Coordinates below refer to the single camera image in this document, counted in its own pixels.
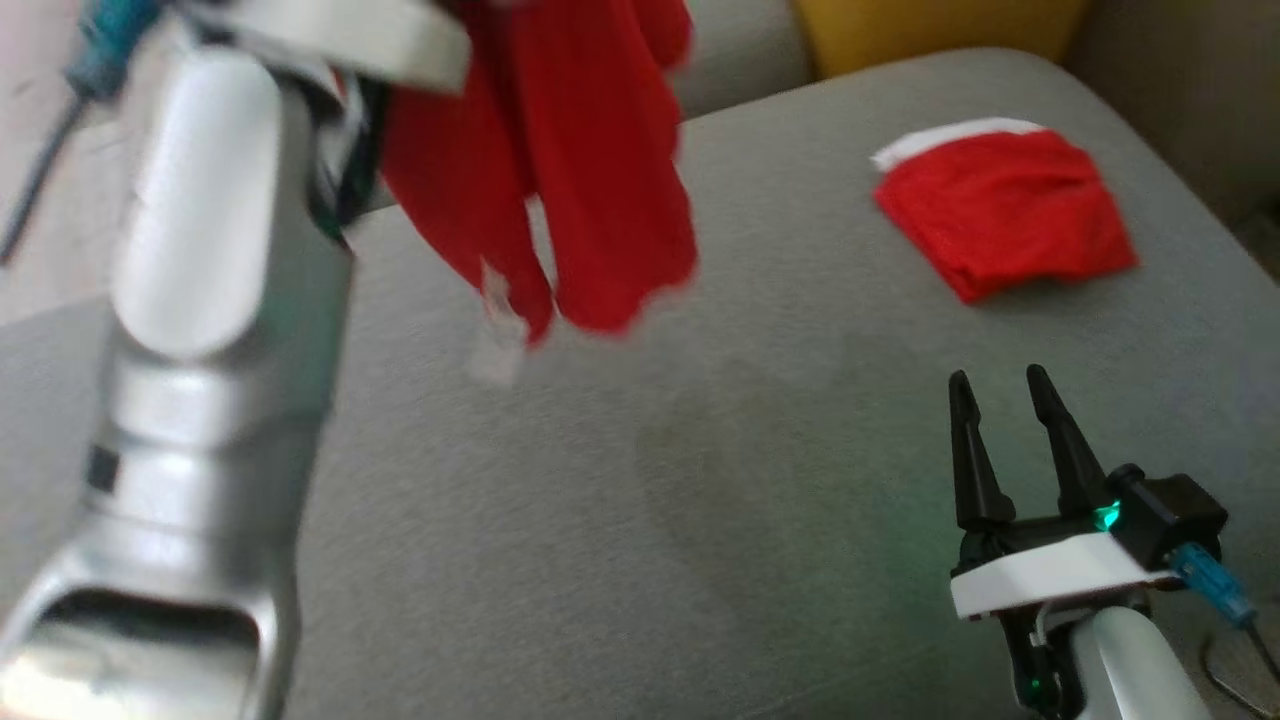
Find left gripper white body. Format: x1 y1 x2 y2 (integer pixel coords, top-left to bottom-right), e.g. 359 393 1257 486
190 0 471 93

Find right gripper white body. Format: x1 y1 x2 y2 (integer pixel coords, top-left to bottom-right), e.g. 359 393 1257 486
950 516 1177 621

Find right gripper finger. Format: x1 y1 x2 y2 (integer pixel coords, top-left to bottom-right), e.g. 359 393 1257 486
1026 364 1109 519
948 370 1017 533

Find red shorts with white stripe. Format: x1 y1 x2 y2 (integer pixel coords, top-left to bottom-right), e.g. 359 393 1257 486
872 118 1139 304

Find red jersey with white trim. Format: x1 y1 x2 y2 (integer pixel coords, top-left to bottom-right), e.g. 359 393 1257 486
380 0 699 386

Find grey sofa seat cushion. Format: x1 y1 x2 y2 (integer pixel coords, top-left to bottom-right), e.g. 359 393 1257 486
0 48 1280 720

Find mustard yellow cushion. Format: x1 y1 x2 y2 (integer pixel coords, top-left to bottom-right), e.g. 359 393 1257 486
790 0 1091 79

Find right blue-plug camera cable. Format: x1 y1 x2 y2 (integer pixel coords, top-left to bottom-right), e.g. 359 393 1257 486
1170 543 1280 701

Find blue-plug camera cable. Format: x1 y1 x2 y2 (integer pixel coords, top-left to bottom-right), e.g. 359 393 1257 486
1170 543 1280 701
0 0 163 266

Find left blue-plug camera cable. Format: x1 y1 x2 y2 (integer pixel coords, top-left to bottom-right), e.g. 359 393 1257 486
0 0 163 266

